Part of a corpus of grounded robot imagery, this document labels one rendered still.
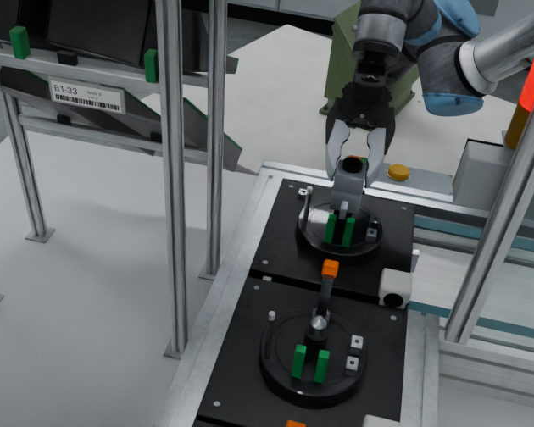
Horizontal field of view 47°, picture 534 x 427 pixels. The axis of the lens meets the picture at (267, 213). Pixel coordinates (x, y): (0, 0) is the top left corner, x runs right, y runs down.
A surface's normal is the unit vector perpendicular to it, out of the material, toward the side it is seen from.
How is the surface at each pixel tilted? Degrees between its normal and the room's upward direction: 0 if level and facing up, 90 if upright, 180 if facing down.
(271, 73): 0
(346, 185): 88
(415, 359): 0
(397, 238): 0
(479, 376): 90
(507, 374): 90
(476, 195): 90
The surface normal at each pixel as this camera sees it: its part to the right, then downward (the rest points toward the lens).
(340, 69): -0.53, 0.51
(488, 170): -0.22, 0.62
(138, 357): 0.07, -0.77
